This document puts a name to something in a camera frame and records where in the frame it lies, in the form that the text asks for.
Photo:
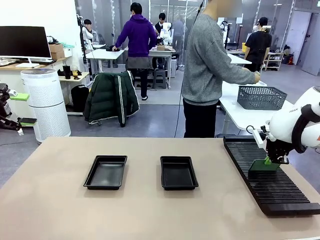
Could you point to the black tumbler cup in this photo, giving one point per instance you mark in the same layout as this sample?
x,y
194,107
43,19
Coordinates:
x,y
67,72

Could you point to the wooden storage shelf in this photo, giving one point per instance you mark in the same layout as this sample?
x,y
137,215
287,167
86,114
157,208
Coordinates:
x,y
273,61

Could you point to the person with purple hoodie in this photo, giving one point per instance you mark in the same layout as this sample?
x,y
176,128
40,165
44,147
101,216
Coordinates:
x,y
138,37

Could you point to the white side table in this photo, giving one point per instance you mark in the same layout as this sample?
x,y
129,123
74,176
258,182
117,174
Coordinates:
x,y
232,112

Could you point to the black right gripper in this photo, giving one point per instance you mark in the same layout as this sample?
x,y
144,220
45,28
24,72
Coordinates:
x,y
277,150

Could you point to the brown cardboard box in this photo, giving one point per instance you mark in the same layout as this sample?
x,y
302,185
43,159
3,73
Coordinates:
x,y
56,51

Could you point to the small wooden side table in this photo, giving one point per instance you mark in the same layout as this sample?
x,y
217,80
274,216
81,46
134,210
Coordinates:
x,y
75,77

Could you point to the black computer monitor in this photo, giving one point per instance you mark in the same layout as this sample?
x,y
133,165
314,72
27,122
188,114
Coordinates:
x,y
23,42

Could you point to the person in grey sweater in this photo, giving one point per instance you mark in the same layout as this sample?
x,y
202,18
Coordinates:
x,y
207,62

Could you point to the yellow bin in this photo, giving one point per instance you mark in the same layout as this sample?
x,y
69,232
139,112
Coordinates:
x,y
243,46

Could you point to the grey plastic stool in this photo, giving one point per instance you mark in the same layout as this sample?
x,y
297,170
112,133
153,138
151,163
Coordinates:
x,y
159,78

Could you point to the white cylindrical air purifier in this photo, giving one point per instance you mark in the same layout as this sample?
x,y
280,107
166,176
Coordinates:
x,y
47,105

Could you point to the dark green puffer jacket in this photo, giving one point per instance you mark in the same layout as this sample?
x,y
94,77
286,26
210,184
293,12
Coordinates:
x,y
107,97

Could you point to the black backpack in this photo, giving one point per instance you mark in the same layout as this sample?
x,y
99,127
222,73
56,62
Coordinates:
x,y
79,98

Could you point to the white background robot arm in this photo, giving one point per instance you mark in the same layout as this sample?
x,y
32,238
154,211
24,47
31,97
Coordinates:
x,y
166,32

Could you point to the black ESD tray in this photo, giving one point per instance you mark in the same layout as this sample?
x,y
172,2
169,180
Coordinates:
x,y
106,175
178,175

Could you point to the white background work table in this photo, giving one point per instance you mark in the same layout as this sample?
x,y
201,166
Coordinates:
x,y
105,53

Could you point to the bare person hand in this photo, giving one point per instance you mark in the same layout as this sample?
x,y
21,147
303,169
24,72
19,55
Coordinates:
x,y
257,77

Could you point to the black hat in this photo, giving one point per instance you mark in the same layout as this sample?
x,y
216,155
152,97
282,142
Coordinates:
x,y
111,48

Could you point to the person in black shirt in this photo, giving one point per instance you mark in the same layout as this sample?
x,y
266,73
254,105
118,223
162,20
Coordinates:
x,y
258,47

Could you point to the green circuit board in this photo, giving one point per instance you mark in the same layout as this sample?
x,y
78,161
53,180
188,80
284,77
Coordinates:
x,y
258,167

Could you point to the black slotted board rack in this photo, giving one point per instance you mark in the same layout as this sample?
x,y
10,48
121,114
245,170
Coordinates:
x,y
275,190

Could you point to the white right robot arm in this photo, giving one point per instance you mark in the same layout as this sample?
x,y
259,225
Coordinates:
x,y
282,125

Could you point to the grey plastic basket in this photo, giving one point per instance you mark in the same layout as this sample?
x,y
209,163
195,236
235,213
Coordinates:
x,y
261,98

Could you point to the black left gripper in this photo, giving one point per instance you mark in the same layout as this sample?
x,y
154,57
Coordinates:
x,y
4,100

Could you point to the seated person in grey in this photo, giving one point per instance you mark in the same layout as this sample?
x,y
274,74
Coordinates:
x,y
91,33

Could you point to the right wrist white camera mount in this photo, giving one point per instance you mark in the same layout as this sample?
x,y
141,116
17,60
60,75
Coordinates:
x,y
260,136

